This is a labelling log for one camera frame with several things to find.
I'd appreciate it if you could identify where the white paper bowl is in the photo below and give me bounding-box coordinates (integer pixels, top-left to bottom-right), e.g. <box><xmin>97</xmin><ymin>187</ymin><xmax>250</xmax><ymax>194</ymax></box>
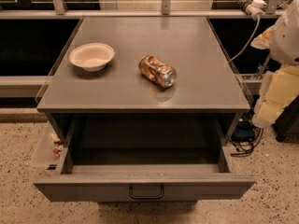
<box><xmin>69</xmin><ymin>43</ymin><xmax>115</xmax><ymax>72</ymax></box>

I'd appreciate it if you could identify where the blue box on floor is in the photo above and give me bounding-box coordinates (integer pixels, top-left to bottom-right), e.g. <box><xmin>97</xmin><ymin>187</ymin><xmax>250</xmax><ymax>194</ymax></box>
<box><xmin>232</xmin><ymin>121</ymin><xmax>255</xmax><ymax>142</ymax></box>

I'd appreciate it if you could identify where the dark cabinet at right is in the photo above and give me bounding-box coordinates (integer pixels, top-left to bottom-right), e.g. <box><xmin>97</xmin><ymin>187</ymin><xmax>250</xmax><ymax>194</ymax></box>
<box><xmin>275</xmin><ymin>96</ymin><xmax>299</xmax><ymax>142</ymax></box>

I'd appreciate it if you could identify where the crushed gold soda can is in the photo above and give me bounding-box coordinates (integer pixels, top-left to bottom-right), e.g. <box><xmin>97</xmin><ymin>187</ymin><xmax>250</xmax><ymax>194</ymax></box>
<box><xmin>138</xmin><ymin>55</ymin><xmax>177</xmax><ymax>89</ymax></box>

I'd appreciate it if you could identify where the white power cable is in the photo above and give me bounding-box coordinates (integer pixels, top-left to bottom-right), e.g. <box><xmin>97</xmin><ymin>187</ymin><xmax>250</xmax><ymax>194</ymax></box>
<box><xmin>227</xmin><ymin>14</ymin><xmax>262</xmax><ymax>63</ymax></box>

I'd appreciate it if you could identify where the white power strip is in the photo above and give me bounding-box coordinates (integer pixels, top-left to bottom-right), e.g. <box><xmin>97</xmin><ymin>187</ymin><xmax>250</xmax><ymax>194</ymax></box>
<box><xmin>235</xmin><ymin>0</ymin><xmax>267</xmax><ymax>21</ymax></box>

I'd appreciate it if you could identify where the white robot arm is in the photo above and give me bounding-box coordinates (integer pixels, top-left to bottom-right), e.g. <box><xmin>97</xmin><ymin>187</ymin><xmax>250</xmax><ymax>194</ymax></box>
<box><xmin>251</xmin><ymin>0</ymin><xmax>299</xmax><ymax>128</ymax></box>

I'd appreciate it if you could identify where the black top drawer handle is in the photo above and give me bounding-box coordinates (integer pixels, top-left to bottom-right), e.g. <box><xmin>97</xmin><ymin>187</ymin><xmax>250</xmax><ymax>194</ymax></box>
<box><xmin>129</xmin><ymin>186</ymin><xmax>164</xmax><ymax>200</ymax></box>

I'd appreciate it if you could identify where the grey drawer cabinet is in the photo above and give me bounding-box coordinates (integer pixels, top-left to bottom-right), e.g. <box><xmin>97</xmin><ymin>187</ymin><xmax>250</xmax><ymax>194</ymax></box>
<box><xmin>38</xmin><ymin>17</ymin><xmax>249</xmax><ymax>144</ymax></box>

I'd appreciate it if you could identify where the black cable bundle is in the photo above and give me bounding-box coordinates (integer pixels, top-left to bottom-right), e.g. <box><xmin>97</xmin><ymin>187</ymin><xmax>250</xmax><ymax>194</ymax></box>
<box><xmin>229</xmin><ymin>126</ymin><xmax>264</xmax><ymax>158</ymax></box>

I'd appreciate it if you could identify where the grey top drawer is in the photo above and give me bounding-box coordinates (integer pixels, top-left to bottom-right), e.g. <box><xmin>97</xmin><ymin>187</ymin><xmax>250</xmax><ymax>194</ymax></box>
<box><xmin>34</xmin><ymin>114</ymin><xmax>255</xmax><ymax>203</ymax></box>

